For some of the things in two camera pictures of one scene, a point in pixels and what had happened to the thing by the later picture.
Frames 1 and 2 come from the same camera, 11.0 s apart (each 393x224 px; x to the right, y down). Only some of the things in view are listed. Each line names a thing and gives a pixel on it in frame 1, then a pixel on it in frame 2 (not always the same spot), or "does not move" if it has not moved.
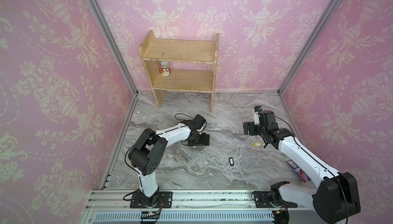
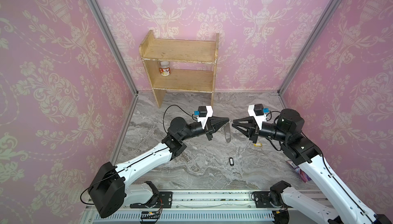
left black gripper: x=205 y=140 → x=210 y=128
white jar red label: x=165 y=69 does not move
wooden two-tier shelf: x=192 y=65 does not move
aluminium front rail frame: x=112 y=206 does not move
